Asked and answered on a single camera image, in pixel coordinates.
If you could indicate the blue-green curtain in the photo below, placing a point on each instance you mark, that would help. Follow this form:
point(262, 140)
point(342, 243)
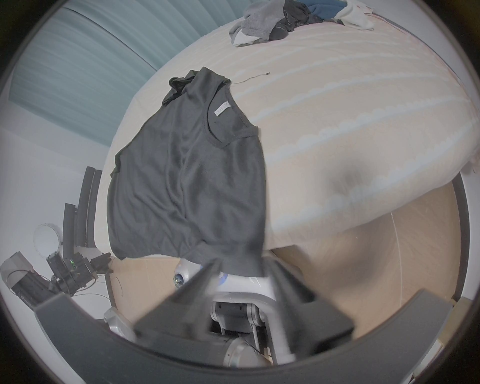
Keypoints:
point(93, 56)

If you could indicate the bed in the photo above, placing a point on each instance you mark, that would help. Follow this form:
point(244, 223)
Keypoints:
point(337, 131)

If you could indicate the black T-shirt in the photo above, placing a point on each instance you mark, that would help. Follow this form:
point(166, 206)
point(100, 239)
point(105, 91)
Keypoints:
point(187, 187)

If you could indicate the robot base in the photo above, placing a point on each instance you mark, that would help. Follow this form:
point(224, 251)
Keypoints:
point(243, 284)

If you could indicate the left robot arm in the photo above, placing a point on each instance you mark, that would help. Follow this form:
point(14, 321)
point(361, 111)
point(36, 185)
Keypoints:
point(75, 272)

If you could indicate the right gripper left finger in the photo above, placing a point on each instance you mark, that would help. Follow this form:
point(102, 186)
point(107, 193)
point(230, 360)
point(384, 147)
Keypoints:
point(187, 307)

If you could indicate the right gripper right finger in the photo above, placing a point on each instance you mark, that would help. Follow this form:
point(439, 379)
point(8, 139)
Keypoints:
point(300, 315)

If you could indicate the pile of clothes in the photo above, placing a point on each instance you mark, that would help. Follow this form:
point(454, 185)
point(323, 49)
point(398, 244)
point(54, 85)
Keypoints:
point(270, 20)

